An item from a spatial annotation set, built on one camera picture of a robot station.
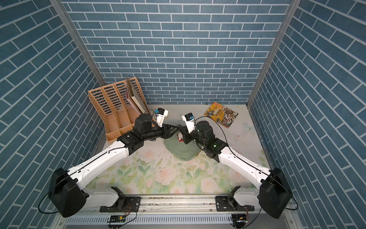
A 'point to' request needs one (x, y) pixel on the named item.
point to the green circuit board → (117, 218)
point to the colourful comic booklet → (222, 114)
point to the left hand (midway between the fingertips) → (180, 129)
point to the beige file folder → (134, 92)
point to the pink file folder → (131, 101)
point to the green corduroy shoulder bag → (183, 151)
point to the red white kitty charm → (180, 137)
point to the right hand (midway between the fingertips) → (181, 128)
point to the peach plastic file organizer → (111, 100)
